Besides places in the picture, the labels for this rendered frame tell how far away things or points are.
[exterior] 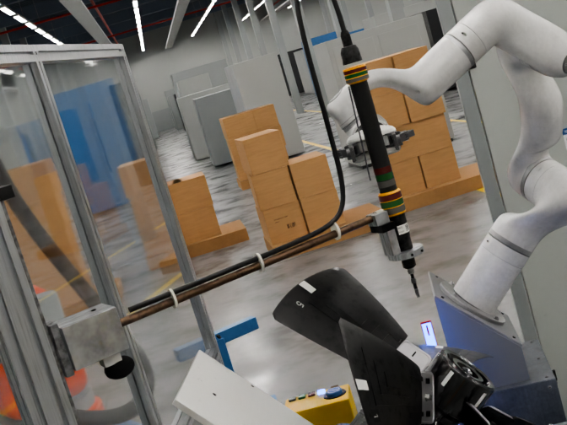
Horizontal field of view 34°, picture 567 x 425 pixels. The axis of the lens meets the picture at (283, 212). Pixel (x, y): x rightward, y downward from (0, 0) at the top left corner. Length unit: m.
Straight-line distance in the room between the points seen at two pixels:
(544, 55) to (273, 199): 7.27
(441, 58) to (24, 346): 1.07
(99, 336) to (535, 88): 1.23
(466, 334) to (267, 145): 6.97
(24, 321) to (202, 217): 9.54
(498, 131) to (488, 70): 0.23
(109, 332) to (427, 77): 0.91
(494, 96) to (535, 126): 1.30
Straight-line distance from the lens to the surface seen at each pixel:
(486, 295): 2.42
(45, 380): 1.46
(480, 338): 2.38
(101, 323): 1.47
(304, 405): 2.24
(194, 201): 10.92
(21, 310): 1.43
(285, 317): 1.77
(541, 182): 2.38
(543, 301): 3.74
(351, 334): 1.50
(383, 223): 1.73
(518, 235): 2.39
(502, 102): 3.58
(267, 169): 9.23
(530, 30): 2.12
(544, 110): 2.26
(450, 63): 2.03
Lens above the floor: 1.85
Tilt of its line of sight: 9 degrees down
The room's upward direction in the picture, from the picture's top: 17 degrees counter-clockwise
